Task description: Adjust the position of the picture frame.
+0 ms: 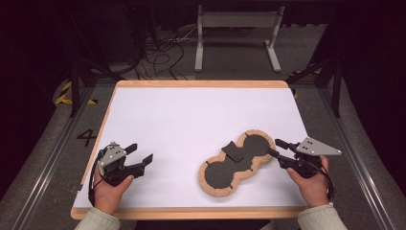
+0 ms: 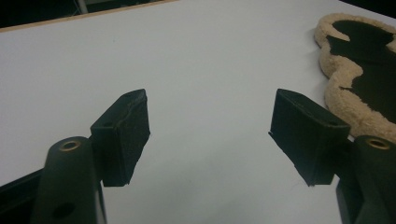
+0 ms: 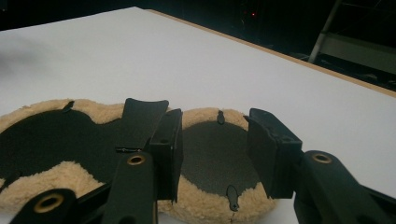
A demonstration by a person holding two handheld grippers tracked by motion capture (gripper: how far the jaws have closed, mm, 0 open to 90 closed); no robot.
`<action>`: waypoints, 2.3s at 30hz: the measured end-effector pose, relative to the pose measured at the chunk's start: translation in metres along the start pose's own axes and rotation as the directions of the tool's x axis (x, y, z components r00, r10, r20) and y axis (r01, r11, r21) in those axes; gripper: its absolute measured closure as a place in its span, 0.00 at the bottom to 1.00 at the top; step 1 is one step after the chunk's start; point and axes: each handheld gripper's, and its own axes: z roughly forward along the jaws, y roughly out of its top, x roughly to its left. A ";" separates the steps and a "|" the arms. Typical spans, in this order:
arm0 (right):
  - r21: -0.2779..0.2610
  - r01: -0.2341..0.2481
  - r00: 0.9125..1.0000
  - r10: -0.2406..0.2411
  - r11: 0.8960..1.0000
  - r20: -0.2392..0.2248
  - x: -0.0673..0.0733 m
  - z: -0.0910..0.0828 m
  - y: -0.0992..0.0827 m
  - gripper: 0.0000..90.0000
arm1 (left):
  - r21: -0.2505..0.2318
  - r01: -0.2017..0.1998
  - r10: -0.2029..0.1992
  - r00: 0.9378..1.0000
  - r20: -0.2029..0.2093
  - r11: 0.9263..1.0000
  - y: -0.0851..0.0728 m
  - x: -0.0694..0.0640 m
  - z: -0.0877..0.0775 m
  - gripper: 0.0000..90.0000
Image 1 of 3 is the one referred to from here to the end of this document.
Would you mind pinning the wooden table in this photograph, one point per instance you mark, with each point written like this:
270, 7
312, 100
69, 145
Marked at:
198, 83

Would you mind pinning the yellow black floor tape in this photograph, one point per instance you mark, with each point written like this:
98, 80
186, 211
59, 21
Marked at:
65, 96

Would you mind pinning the tan fleece pad black lining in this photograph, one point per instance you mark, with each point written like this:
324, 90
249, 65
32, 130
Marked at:
223, 174

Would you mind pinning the black metal stand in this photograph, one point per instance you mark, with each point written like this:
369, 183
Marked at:
75, 86
335, 86

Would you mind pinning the white table mat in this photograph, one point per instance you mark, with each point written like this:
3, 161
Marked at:
191, 121

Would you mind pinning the person's left hand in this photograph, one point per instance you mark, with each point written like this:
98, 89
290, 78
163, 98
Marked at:
108, 196

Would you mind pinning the aluminium floor rail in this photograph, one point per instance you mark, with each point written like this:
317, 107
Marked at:
357, 159
51, 159

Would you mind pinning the white metal stand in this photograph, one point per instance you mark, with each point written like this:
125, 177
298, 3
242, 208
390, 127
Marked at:
239, 19

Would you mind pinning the person's right hand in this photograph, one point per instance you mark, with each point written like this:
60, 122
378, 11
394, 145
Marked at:
314, 188

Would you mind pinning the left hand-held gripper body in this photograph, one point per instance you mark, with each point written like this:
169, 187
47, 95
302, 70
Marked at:
110, 156

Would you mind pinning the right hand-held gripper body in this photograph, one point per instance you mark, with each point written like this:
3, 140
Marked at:
314, 148

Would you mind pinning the small metal table bracket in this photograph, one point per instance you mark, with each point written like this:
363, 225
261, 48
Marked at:
75, 188

